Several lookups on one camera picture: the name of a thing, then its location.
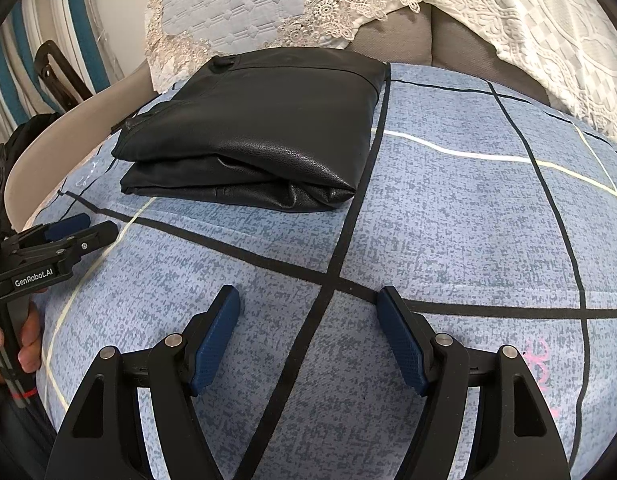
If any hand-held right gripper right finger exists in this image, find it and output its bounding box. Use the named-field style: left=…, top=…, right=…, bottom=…
left=375, top=285, right=571, bottom=480

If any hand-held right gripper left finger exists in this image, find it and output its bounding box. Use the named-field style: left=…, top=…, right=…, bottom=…
left=48, top=284, right=242, bottom=480

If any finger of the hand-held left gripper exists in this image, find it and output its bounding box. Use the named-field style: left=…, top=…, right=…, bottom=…
left=62, top=220, right=120, bottom=262
left=17, top=212, right=92, bottom=247

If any black leather jacket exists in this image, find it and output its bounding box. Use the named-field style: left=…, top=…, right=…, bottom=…
left=111, top=46, right=390, bottom=214

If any person's left hand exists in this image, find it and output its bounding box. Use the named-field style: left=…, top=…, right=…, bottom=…
left=0, top=301, right=42, bottom=384

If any blue plaid blanket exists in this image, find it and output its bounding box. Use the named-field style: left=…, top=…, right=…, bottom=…
left=26, top=60, right=617, bottom=480

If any grey sofa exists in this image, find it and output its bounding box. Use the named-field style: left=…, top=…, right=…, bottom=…
left=2, top=2, right=551, bottom=233

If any white lace cover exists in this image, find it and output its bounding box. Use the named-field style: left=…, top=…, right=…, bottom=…
left=435, top=0, right=617, bottom=142

